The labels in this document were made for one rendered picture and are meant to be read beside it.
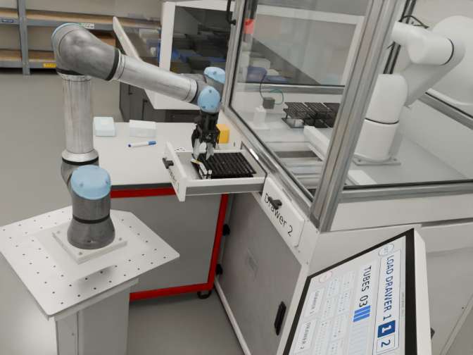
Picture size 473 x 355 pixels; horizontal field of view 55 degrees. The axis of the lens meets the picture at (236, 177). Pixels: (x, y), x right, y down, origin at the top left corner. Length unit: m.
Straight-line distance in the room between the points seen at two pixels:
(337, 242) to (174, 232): 0.86
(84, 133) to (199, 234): 0.88
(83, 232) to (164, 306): 1.04
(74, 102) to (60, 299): 0.58
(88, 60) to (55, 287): 0.64
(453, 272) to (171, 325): 1.30
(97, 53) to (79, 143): 0.34
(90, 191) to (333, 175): 0.73
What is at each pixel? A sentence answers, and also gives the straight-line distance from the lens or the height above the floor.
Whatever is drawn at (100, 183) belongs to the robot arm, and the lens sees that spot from 1.43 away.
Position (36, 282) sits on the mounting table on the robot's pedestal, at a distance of 1.46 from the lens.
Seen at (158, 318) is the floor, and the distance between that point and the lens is 2.38.
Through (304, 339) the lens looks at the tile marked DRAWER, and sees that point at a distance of 1.03.
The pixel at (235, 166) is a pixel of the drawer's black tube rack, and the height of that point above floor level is 0.90.
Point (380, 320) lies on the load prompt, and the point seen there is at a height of 1.14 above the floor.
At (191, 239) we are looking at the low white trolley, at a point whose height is 0.43.
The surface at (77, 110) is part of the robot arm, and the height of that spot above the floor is 1.17.
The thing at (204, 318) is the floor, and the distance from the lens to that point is 2.40.
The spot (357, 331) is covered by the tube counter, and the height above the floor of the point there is 1.11.
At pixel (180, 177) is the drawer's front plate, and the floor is 0.91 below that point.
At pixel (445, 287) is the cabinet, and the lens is 2.11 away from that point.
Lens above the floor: 1.74
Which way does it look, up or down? 29 degrees down
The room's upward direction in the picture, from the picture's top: 10 degrees clockwise
